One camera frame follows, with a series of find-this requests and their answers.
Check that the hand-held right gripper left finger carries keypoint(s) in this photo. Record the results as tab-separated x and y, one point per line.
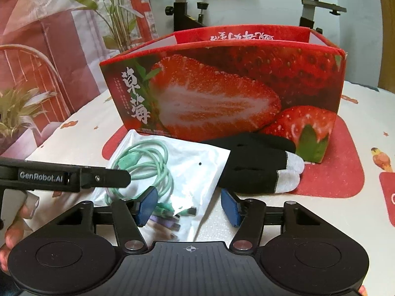
147	205

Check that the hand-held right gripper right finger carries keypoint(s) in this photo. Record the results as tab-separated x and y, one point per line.
230	205

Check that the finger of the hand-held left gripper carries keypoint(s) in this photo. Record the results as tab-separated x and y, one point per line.
108	177

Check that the red strawberry print box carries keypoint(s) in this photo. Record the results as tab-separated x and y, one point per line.
231	98

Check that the person's left hand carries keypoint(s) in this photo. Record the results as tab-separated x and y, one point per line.
21	231

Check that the black glove with grey fingertips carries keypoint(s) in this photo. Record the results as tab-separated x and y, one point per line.
247	166

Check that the small green potted plant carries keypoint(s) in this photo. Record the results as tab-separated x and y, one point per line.
18	108

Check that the red and white printed curtain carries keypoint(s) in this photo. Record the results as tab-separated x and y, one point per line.
37	12

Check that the tall green leafy plant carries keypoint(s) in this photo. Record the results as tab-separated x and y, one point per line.
114	9

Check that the black exercise bike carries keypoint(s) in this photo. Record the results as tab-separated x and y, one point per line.
182	9

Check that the wooden door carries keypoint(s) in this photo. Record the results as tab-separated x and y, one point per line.
387	30

